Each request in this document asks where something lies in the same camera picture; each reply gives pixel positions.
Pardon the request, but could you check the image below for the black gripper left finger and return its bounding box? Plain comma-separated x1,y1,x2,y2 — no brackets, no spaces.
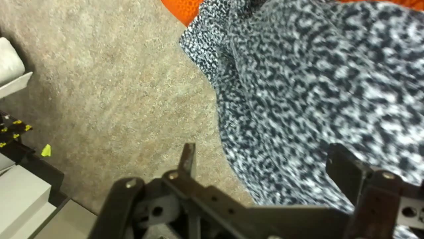
177,142,197,179

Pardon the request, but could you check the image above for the white flat panel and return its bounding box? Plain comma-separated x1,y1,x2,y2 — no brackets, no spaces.
0,163,97,239

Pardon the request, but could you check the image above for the blue white speckled cloth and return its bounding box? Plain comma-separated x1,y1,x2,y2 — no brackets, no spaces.
177,0,424,239

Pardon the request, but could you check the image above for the white rounded object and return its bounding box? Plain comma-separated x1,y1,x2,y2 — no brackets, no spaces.
0,36,34,99

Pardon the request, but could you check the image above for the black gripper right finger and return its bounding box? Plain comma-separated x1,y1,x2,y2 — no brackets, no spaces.
324,142,372,207

